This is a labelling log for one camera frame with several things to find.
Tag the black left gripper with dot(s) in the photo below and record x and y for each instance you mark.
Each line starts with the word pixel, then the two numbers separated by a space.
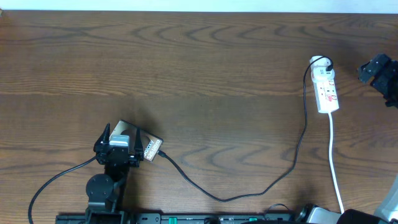
pixel 99 148

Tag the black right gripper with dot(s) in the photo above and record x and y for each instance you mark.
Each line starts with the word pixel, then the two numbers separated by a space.
pixel 381 82

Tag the silver Galaxy smartphone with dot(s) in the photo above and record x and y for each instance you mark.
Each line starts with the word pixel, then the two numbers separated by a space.
pixel 151 143

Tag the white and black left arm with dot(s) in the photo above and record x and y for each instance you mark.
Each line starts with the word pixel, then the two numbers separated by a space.
pixel 106 191

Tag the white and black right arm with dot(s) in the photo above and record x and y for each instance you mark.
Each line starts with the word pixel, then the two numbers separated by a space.
pixel 385 213

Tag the white power strip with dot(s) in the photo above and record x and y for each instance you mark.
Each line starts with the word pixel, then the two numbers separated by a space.
pixel 322 75

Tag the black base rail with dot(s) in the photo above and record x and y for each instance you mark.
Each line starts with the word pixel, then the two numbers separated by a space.
pixel 156 218

